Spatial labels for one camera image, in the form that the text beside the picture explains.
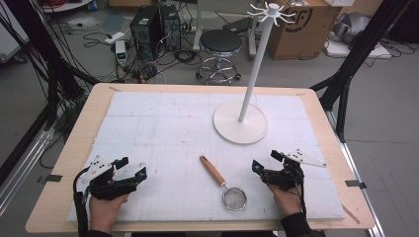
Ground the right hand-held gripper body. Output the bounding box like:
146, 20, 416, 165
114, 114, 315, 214
261, 148, 327, 193

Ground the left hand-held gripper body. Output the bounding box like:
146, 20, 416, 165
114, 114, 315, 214
80, 156, 148, 201

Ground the wooden handled mesh strainer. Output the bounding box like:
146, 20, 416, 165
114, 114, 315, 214
199, 154, 248, 212

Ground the white hook stand rack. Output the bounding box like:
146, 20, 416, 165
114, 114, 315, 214
212, 2, 297, 145

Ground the person's right hand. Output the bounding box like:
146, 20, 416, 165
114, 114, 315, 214
266, 183, 303, 218

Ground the person's left hand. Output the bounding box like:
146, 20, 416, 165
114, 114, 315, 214
88, 193, 130, 233

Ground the black tape piece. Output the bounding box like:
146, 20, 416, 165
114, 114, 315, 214
344, 179, 368, 190
37, 174, 63, 185

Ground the white gridded foam mat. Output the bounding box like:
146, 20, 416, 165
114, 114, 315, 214
66, 91, 347, 222

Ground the light wooden table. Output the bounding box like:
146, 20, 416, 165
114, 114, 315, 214
25, 82, 377, 234

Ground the white power strip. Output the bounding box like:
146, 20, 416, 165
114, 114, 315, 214
104, 31, 126, 45

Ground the black round stool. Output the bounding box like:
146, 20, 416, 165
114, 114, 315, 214
196, 29, 243, 86

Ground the brown cardboard box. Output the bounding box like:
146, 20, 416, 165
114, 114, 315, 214
266, 0, 344, 61

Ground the flat white board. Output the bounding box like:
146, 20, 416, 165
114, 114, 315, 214
323, 39, 393, 60

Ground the large black computer tower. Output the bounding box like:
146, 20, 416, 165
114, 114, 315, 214
129, 5, 166, 61

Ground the slim black computer tower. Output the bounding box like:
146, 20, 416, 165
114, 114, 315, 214
160, 3, 183, 51

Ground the grey plastic bag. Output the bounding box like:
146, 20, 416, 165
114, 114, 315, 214
331, 12, 372, 44

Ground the thick black gripper cable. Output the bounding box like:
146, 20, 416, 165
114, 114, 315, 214
72, 166, 91, 237

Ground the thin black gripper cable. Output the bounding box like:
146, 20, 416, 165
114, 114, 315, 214
297, 184, 308, 219

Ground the aluminium rail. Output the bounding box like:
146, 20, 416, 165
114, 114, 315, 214
0, 127, 55, 216
325, 110, 387, 237

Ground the black metal frame stand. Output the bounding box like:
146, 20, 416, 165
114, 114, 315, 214
0, 0, 101, 132
309, 0, 413, 143

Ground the coiled black cable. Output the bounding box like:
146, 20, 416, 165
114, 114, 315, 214
173, 48, 203, 66

